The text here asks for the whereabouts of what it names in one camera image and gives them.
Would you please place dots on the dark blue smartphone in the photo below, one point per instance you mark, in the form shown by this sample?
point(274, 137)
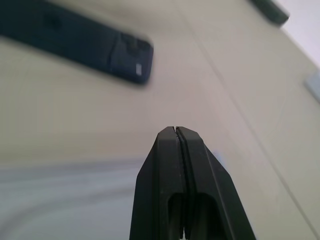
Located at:
point(75, 37)

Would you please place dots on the black oblong case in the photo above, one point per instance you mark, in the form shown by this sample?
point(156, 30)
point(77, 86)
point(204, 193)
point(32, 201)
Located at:
point(272, 10)

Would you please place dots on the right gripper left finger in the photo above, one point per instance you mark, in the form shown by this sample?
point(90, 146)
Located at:
point(160, 170)

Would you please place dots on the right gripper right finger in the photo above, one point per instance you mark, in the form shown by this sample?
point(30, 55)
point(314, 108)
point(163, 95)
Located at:
point(210, 180)

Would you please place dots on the white box with orange print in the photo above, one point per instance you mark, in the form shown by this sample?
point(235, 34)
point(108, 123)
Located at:
point(313, 87)

